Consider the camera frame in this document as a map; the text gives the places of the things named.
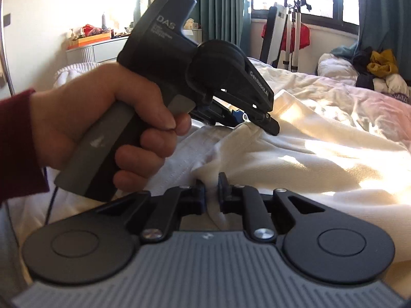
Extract cream white sweatpants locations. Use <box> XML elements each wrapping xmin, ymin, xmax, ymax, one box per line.
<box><xmin>141</xmin><ymin>89</ymin><xmax>411</xmax><ymax>232</ymax></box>

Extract dark red sleeve forearm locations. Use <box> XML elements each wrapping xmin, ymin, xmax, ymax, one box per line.
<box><xmin>1</xmin><ymin>89</ymin><xmax>49</xmax><ymax>202</ymax></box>

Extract pile of clothes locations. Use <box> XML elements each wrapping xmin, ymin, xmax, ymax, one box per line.
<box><xmin>316</xmin><ymin>43</ymin><xmax>410</xmax><ymax>104</ymax></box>

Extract person left hand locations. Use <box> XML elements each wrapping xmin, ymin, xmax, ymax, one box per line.
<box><xmin>30</xmin><ymin>63</ymin><xmax>191</xmax><ymax>193</ymax></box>

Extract teal curtain left panel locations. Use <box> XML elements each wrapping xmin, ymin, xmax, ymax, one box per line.
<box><xmin>191</xmin><ymin>0</ymin><xmax>251</xmax><ymax>55</ymax></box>

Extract teal curtain panel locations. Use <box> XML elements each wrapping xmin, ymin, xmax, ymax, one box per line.
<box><xmin>191</xmin><ymin>0</ymin><xmax>251</xmax><ymax>55</ymax></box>
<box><xmin>358</xmin><ymin>0</ymin><xmax>411</xmax><ymax>82</ymax></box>

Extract white desk shelf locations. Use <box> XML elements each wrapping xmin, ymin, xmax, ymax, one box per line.
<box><xmin>66</xmin><ymin>18</ymin><xmax>203</xmax><ymax>65</ymax></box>

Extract red cloth on rack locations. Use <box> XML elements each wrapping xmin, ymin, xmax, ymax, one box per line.
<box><xmin>260</xmin><ymin>22</ymin><xmax>312</xmax><ymax>54</ymax></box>

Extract white pink bed duvet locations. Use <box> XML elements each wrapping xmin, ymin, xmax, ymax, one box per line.
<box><xmin>5</xmin><ymin>55</ymin><xmax>411</xmax><ymax>291</ymax></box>

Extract mustard yellow garment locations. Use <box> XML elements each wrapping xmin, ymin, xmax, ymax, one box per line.
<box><xmin>367</xmin><ymin>49</ymin><xmax>398</xmax><ymax>79</ymax></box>

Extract teal curtain right panel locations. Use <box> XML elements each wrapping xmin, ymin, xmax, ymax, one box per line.
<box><xmin>358</xmin><ymin>0</ymin><xmax>411</xmax><ymax>82</ymax></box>

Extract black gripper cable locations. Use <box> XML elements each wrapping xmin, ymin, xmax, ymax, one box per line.
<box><xmin>44</xmin><ymin>166</ymin><xmax>62</xmax><ymax>227</ymax></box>

